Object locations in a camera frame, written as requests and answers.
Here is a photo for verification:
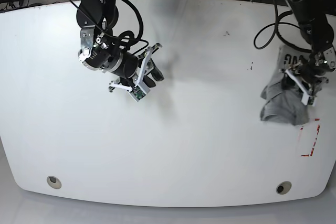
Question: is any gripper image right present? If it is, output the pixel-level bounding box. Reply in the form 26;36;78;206
279;60;329;98

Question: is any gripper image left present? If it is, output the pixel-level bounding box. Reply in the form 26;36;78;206
103;43;164;92

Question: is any grey T-shirt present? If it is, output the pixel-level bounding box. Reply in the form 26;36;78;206
260;45;309;126

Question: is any red tape rectangle marking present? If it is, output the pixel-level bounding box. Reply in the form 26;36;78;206
298;118;321;157

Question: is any right table cable grommet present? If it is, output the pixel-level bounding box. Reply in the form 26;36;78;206
276;181;292;195

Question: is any table cable grommet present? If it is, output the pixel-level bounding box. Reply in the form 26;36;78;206
276;181;292;195
47;176;62;189

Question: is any left table cable grommet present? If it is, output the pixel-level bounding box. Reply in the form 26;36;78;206
47;176;62;189

